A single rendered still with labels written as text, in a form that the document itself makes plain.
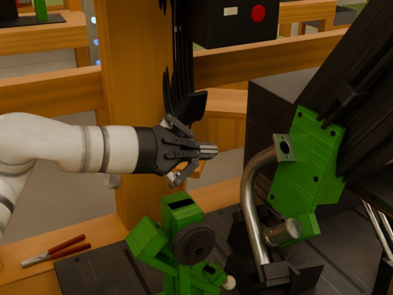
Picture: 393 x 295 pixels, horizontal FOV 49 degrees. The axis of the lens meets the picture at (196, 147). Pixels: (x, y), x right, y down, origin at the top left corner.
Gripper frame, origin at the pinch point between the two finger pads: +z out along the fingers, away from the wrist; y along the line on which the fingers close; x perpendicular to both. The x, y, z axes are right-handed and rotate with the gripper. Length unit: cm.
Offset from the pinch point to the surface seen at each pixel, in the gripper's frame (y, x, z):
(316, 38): 39, 13, 51
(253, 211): -9.0, 10.6, 15.8
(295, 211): -11.2, 1.0, 18.1
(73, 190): 47, 215, 33
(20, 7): 424, 547, 56
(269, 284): -23.5, 8.2, 14.3
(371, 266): -23.5, 8.0, 43.3
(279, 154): -1.2, -2.3, 14.3
